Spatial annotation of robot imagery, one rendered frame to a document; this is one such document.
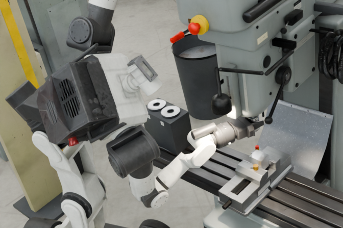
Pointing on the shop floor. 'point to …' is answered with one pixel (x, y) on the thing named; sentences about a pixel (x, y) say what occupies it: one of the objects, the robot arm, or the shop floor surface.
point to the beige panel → (5, 45)
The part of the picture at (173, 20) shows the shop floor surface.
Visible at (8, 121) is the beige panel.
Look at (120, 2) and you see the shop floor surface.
